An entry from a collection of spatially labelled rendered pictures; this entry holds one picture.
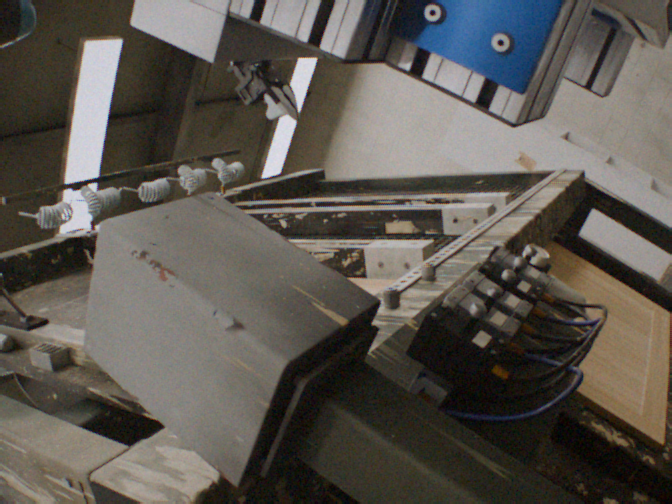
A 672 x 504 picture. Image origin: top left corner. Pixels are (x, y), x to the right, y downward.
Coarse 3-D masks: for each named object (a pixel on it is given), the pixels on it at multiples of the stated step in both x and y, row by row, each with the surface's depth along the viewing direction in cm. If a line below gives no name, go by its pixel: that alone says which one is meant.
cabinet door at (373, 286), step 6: (354, 282) 115; (360, 282) 114; (366, 282) 114; (372, 282) 113; (378, 282) 113; (384, 282) 112; (390, 282) 112; (366, 288) 110; (372, 288) 109; (378, 288) 109
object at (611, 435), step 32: (608, 192) 217; (576, 224) 223; (640, 224) 216; (608, 256) 207; (640, 288) 201; (576, 416) 110; (576, 448) 110; (608, 448) 106; (640, 448) 107; (576, 480) 93; (608, 480) 104; (640, 480) 104
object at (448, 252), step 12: (564, 168) 228; (552, 180) 200; (528, 192) 176; (516, 204) 157; (492, 216) 144; (504, 216) 144; (480, 228) 132; (468, 240) 121; (444, 252) 114; (456, 252) 115; (408, 276) 100; (420, 276) 100
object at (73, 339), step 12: (48, 324) 101; (12, 336) 102; (24, 336) 99; (36, 336) 96; (48, 336) 94; (60, 336) 93; (72, 336) 93; (24, 348) 100; (72, 348) 90; (72, 360) 91; (84, 360) 89
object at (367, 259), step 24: (96, 216) 168; (96, 240) 165; (312, 240) 132; (336, 240) 129; (360, 240) 126; (384, 240) 123; (408, 240) 120; (432, 240) 117; (336, 264) 123; (360, 264) 120; (384, 264) 117; (408, 264) 115
